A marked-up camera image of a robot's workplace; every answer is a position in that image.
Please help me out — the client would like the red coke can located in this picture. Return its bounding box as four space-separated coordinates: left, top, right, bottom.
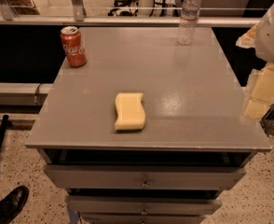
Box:
61 26 87 67

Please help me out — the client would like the bottom grey drawer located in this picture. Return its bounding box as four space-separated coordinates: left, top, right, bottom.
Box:
81 213 204 224

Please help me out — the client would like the middle grey drawer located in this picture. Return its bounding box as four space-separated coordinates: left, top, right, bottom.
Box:
66 196 222 216

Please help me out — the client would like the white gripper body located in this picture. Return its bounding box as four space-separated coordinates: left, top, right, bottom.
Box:
255 3 274 63

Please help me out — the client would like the grey drawer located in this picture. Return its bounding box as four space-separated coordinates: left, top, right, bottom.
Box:
66 196 222 216
45 165 246 190
81 213 204 224

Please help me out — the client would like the clear plastic water bottle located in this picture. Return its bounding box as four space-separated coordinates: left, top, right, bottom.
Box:
177 0 201 45

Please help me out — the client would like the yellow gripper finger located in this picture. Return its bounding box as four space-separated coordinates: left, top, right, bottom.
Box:
236 25 257 49
242 63 274 119

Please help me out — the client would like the top grey drawer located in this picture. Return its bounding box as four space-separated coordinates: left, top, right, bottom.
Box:
45 165 246 190

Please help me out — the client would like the yellow sponge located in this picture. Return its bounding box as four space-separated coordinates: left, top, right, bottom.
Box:
115 93 145 131

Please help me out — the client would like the grey drawer cabinet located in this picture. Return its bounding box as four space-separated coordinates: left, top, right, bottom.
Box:
24 26 273 224

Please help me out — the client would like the black office chair base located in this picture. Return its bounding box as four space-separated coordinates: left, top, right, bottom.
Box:
108 0 139 17

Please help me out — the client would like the black leather shoe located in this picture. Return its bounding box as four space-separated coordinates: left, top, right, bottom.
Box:
0 186 29 224

